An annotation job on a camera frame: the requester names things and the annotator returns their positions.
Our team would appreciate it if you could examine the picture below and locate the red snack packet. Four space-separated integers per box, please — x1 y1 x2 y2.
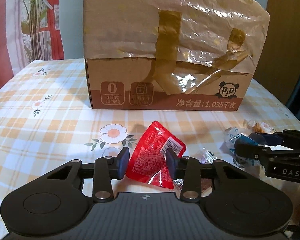
125 120 187 189

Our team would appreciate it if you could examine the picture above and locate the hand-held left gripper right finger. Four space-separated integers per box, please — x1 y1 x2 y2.
166 148 242 202

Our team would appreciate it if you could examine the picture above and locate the pinkish brown snack packet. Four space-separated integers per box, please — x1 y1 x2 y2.
174 179 213 198

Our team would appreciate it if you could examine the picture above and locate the blue white candy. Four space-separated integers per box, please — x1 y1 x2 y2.
224 127 262 168

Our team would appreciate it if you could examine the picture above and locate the small clear snack packet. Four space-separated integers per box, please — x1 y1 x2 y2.
194 149 217 165

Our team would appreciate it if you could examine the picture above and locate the wooden board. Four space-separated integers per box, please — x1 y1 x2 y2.
265 0 300 80

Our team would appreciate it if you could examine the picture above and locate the brown cardboard box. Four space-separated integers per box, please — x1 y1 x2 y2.
83 0 270 111

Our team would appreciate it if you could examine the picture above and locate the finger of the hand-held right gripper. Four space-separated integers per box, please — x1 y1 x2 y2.
249 129 300 147
234 135 275 161

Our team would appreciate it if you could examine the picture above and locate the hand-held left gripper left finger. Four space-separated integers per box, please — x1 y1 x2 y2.
48 147 130 203

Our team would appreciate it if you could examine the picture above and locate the brown snack in clear wrapper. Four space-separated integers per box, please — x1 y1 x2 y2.
242 119 274 134

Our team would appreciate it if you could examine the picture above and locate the printed plant and chair curtain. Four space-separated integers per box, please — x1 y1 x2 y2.
0 0 84 98

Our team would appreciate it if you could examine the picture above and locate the clear plastic box liner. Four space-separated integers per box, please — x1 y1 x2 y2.
83 0 270 98

